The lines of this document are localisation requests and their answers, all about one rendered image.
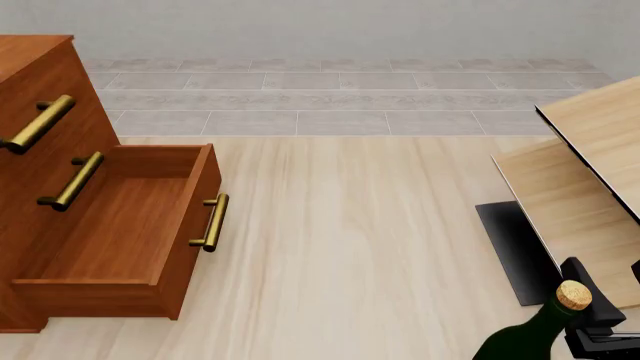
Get open wooden drawer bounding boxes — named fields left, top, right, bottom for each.
left=10, top=143, right=224, bottom=321

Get brass handle of open drawer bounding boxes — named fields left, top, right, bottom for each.
left=188, top=192, right=231, bottom=254

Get pale wooden rack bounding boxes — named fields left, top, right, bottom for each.
left=491, top=75, right=640, bottom=311

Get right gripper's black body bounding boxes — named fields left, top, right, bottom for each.
left=564, top=324, right=640, bottom=360

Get wooden cabinet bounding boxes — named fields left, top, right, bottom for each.
left=0, top=34, right=224, bottom=334

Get dark green corked wine bottle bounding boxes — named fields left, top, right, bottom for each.
left=471, top=279, right=594, bottom=360

